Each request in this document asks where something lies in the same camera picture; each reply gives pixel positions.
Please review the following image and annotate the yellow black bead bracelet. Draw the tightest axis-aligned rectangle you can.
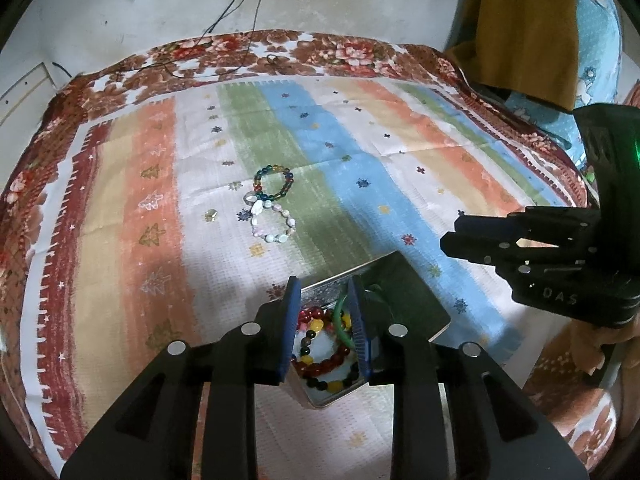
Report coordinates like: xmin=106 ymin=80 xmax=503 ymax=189
xmin=298 ymin=314 xmax=362 ymax=395

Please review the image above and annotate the green jade bangle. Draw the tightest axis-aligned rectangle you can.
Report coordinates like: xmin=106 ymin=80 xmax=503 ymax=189
xmin=332 ymin=284 xmax=387 ymax=351

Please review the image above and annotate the dark red bead bracelet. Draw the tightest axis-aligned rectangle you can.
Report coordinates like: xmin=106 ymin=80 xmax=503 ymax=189
xmin=290 ymin=306 xmax=359 ymax=377

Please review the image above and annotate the white pink stone bracelet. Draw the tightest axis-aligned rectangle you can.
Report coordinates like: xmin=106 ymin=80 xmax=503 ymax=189
xmin=243 ymin=192 xmax=298 ymax=245

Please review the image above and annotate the right hand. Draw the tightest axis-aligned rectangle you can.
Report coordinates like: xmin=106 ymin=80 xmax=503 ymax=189
xmin=570 ymin=321 xmax=634 ymax=376

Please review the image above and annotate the brown floral bedspread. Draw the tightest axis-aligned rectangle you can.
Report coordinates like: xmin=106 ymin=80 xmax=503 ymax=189
xmin=1 ymin=29 xmax=617 ymax=478

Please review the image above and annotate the silver metal tin box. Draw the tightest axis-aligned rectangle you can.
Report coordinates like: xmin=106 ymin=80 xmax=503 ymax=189
xmin=288 ymin=252 xmax=451 ymax=408

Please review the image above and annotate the blue patterned blanket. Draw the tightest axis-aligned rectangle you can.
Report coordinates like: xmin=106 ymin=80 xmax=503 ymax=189
xmin=506 ymin=0 xmax=623 ymax=169

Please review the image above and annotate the mustard brown hanging garment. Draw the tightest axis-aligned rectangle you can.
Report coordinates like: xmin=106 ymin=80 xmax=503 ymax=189
xmin=447 ymin=0 xmax=579 ymax=112

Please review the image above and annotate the striped colourful cloth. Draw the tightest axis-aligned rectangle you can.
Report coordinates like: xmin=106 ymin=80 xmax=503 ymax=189
xmin=21 ymin=77 xmax=587 ymax=471

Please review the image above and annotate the white headboard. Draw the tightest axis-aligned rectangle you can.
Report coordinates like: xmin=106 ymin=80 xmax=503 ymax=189
xmin=1 ymin=63 xmax=56 ymax=125

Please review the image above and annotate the multicolour glass bead bracelet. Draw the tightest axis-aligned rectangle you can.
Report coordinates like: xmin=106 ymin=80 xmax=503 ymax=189
xmin=252 ymin=162 xmax=295 ymax=203

